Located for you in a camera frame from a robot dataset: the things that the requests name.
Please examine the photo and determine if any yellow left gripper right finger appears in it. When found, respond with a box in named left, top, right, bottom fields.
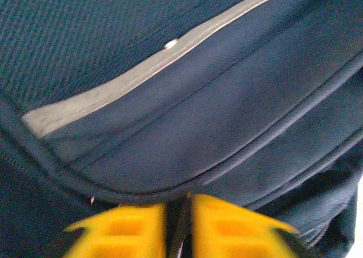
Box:
left=189, top=194, right=302, bottom=258

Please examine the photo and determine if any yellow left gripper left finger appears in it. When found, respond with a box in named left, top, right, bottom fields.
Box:
left=62, top=202, right=168, bottom=258

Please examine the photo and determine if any navy blue backpack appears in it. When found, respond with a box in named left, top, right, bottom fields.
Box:
left=0, top=0, right=363, bottom=258

